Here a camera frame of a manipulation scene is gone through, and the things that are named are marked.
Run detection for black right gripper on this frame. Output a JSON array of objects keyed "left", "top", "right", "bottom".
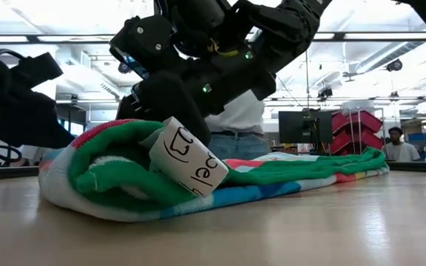
[{"left": 138, "top": 47, "right": 277, "bottom": 148}]

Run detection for dinosaur print towel green back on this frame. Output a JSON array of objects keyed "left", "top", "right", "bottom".
[{"left": 37, "top": 117, "right": 391, "bottom": 224}]

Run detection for person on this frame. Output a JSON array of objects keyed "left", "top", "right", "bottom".
[
  {"left": 204, "top": 89, "right": 269, "bottom": 160},
  {"left": 380, "top": 126, "right": 421, "bottom": 163}
]

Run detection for wide black monitor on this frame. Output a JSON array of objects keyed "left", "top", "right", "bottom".
[{"left": 278, "top": 110, "right": 333, "bottom": 146}]

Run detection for long ceiling light bar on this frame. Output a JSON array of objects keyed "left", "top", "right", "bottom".
[{"left": 0, "top": 32, "right": 426, "bottom": 42}]

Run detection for red stacked storage bins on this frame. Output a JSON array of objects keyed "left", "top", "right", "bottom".
[{"left": 330, "top": 109, "right": 384, "bottom": 156}]

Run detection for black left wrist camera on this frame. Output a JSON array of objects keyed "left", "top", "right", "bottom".
[{"left": 10, "top": 51, "right": 65, "bottom": 89}]

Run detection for thin hanging cable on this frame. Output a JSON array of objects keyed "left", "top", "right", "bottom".
[{"left": 304, "top": 51, "right": 310, "bottom": 112}]

